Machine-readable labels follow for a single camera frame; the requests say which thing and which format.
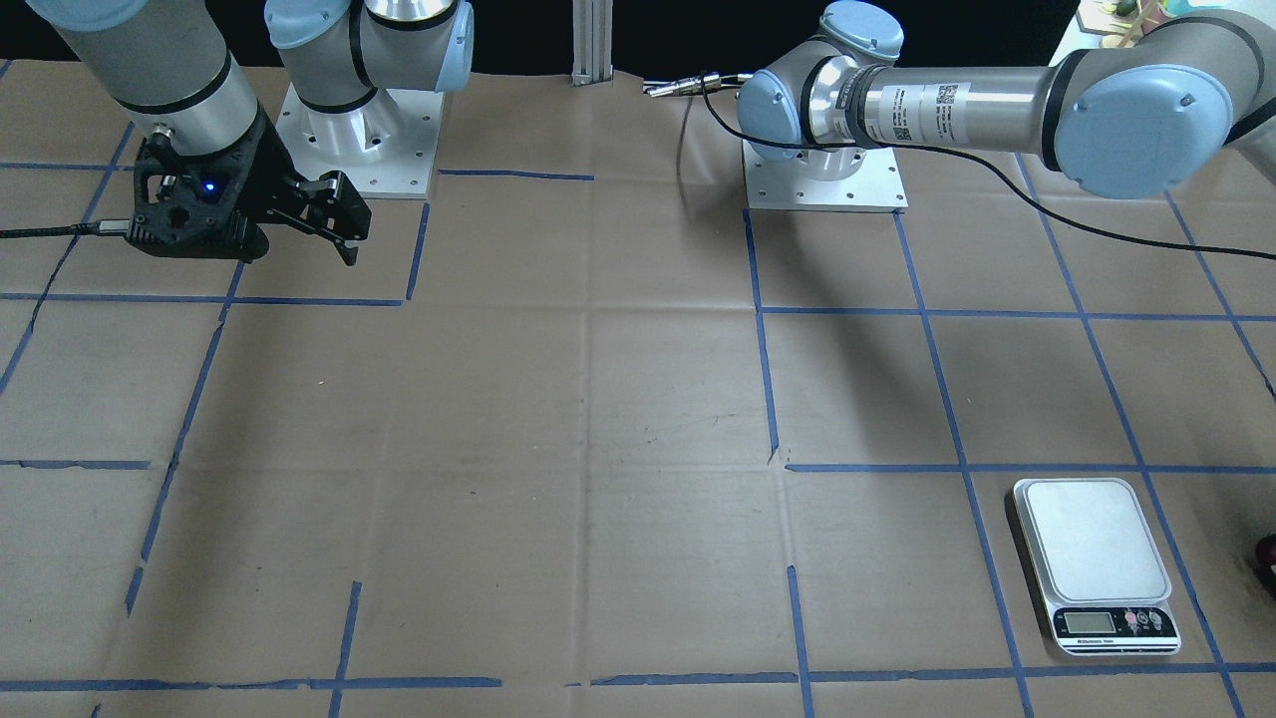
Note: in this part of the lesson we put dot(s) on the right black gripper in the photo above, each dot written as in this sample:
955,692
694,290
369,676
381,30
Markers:
267,173

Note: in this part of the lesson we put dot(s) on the red yellow mango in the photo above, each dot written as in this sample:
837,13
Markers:
1264,563

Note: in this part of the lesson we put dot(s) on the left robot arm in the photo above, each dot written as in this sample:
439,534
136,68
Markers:
1119,122

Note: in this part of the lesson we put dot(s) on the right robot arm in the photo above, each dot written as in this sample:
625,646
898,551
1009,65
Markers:
169,68

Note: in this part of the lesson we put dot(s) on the white electronic kitchen scale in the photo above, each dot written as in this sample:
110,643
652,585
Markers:
1099,577

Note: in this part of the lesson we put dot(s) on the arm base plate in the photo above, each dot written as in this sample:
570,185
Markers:
848,180
387,148

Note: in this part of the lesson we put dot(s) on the aluminium frame post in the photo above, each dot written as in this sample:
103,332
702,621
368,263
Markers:
593,22

